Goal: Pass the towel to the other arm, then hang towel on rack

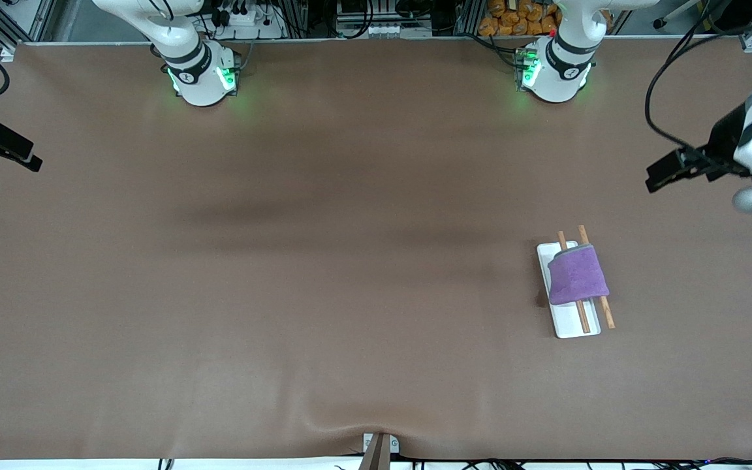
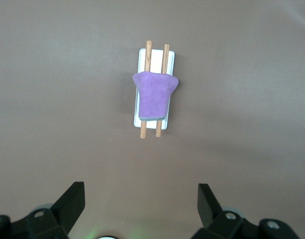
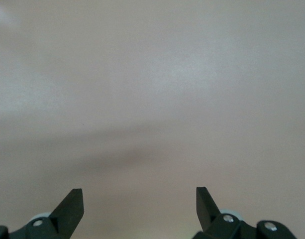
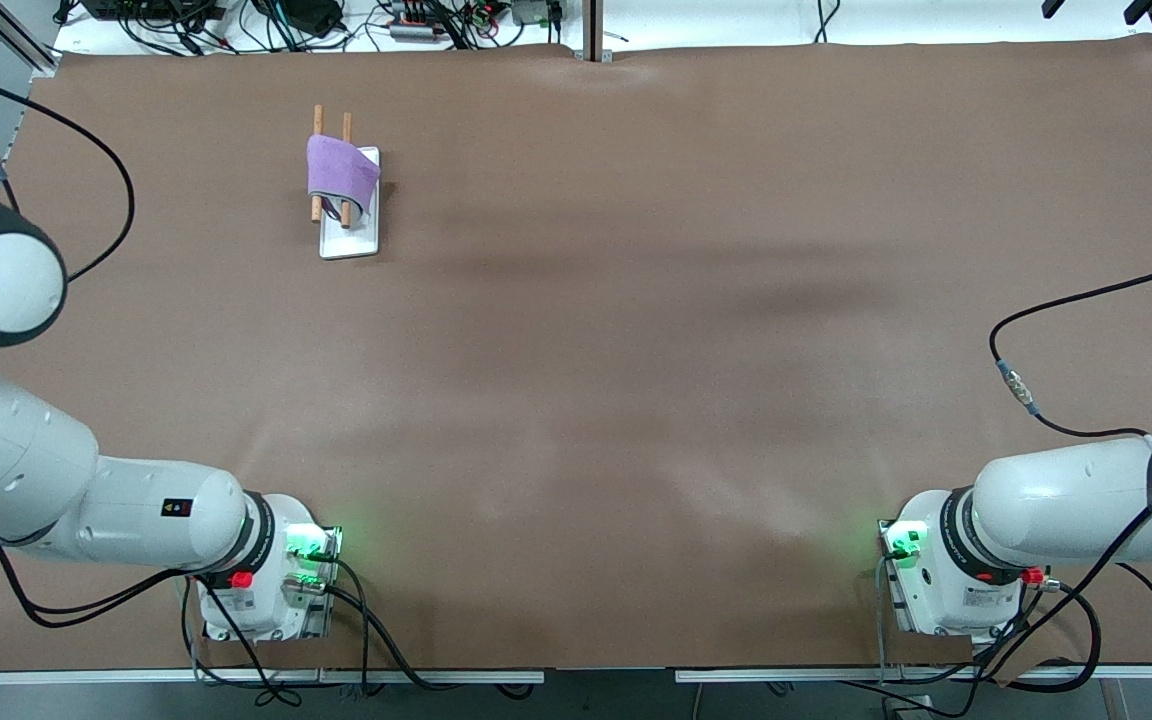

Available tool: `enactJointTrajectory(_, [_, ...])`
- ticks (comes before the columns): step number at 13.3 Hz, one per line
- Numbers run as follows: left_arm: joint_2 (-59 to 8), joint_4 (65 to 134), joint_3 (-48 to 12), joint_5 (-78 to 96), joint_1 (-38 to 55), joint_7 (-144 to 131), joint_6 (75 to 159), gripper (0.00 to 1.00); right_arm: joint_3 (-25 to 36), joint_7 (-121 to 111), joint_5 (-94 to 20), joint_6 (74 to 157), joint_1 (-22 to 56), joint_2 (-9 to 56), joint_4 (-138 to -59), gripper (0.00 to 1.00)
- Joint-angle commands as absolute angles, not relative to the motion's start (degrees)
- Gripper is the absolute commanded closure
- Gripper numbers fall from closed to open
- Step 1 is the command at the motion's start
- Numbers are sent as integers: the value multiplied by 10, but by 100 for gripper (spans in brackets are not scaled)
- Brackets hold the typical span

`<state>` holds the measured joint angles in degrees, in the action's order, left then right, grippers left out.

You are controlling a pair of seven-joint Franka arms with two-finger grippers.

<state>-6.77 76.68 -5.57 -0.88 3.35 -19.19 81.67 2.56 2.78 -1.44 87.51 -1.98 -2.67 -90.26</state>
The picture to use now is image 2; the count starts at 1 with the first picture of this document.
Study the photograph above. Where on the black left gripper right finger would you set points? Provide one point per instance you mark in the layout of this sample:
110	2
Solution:
212	209

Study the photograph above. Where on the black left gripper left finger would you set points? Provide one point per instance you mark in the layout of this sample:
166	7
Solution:
65	206

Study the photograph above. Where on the purple towel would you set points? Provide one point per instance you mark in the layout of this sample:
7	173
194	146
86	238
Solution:
153	95

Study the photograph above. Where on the wooden rack rod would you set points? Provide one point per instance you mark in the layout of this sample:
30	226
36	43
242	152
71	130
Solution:
165	58
148	56

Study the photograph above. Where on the white rack base tray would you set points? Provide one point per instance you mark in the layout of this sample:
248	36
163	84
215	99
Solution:
156	61

